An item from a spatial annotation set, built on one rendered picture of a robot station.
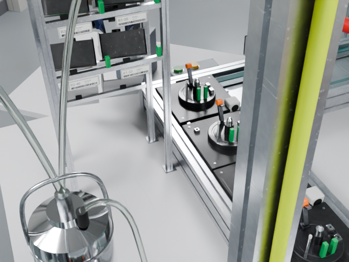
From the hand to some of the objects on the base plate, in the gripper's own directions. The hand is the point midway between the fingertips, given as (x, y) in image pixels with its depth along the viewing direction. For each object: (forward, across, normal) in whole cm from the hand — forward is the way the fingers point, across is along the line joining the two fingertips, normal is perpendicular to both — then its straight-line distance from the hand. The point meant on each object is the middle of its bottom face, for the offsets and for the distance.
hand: (115, 26), depth 160 cm
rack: (+33, +6, -34) cm, 48 cm away
